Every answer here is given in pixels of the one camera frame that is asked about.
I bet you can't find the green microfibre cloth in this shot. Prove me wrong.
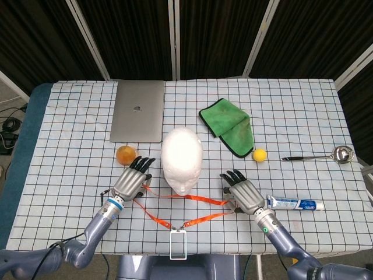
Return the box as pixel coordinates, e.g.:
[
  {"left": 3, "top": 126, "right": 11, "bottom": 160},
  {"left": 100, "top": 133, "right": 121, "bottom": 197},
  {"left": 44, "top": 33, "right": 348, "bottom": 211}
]
[{"left": 199, "top": 98, "right": 255, "bottom": 159}]

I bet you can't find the clear badge holder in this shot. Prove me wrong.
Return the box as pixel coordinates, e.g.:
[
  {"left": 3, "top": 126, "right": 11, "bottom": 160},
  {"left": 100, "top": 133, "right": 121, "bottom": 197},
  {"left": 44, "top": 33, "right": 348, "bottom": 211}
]
[{"left": 169, "top": 229, "right": 188, "bottom": 261}]

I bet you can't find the yellow foam ball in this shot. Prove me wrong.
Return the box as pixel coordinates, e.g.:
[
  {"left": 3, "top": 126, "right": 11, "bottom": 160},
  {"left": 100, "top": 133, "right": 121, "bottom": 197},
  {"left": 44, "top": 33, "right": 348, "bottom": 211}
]
[{"left": 252, "top": 148, "right": 268, "bottom": 163}]

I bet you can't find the black coiled floor cable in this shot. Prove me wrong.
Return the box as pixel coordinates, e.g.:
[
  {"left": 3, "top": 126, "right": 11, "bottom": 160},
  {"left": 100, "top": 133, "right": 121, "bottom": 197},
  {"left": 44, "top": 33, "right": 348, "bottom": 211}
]
[{"left": 2, "top": 117, "right": 22, "bottom": 132}]

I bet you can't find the white blue toothpaste tube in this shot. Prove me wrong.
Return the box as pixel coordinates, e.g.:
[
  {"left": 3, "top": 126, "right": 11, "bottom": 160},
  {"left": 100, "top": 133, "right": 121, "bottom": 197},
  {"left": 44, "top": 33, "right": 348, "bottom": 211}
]
[{"left": 266, "top": 194, "right": 325, "bottom": 211}]

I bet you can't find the grey robot torso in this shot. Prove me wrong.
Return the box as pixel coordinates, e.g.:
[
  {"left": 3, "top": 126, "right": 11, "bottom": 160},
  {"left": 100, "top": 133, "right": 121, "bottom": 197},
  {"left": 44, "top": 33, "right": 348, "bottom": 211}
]
[{"left": 116, "top": 254, "right": 242, "bottom": 280}]

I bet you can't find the checked white tablecloth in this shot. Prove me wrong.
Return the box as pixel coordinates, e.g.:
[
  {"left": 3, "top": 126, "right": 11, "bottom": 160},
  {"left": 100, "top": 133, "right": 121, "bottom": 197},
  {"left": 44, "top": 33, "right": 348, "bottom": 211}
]
[{"left": 5, "top": 78, "right": 373, "bottom": 260}]

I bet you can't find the orange lanyard strap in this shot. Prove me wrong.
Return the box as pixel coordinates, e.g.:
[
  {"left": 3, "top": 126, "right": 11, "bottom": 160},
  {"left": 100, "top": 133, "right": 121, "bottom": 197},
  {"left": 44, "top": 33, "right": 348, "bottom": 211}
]
[{"left": 132, "top": 183, "right": 234, "bottom": 232}]

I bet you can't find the white foam mannequin head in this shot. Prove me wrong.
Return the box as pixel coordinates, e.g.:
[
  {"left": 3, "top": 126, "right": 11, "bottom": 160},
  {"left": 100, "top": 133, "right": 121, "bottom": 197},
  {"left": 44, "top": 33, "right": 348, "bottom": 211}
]
[{"left": 161, "top": 127, "right": 204, "bottom": 197}]

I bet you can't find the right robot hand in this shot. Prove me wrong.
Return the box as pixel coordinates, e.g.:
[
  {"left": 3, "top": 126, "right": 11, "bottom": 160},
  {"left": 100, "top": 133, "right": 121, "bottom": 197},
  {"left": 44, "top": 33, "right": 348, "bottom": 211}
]
[{"left": 219, "top": 169, "right": 266, "bottom": 215}]

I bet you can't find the steel ladle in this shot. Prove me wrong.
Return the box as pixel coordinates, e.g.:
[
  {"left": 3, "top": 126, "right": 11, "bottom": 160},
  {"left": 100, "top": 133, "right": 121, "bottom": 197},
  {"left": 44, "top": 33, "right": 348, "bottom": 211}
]
[{"left": 280, "top": 145, "right": 356, "bottom": 163}]

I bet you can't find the grey closed laptop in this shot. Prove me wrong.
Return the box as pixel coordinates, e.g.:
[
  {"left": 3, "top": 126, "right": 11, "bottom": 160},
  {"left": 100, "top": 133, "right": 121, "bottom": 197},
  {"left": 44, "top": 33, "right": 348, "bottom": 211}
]
[{"left": 110, "top": 80, "right": 166, "bottom": 144}]

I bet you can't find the orange jelly cup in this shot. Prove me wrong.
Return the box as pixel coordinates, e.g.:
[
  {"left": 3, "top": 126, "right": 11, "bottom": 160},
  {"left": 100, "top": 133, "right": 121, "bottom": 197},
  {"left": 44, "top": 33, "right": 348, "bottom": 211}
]
[{"left": 115, "top": 145, "right": 139, "bottom": 167}]

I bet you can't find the black folding screen panel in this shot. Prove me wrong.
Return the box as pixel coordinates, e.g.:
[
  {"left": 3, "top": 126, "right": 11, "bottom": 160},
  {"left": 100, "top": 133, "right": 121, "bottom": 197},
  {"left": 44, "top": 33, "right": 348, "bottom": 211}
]
[
  {"left": 167, "top": 0, "right": 280, "bottom": 80},
  {"left": 243, "top": 0, "right": 373, "bottom": 84},
  {"left": 65, "top": 0, "right": 178, "bottom": 82},
  {"left": 333, "top": 43, "right": 373, "bottom": 205},
  {"left": 0, "top": 0, "right": 111, "bottom": 97}
]

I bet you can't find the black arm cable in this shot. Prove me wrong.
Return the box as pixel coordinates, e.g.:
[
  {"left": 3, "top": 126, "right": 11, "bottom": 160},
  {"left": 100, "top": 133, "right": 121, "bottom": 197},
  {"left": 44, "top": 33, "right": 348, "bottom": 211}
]
[{"left": 37, "top": 232, "right": 88, "bottom": 280}]

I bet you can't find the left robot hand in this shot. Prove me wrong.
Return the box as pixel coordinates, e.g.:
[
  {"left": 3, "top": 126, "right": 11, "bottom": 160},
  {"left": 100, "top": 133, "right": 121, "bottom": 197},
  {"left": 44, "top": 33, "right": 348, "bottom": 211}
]
[{"left": 110, "top": 156, "right": 156, "bottom": 202}]

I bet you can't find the black power adapter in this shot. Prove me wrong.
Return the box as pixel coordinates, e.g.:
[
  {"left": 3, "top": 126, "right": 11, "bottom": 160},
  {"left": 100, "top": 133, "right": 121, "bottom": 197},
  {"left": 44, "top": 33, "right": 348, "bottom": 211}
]
[{"left": 0, "top": 131, "right": 19, "bottom": 155}]

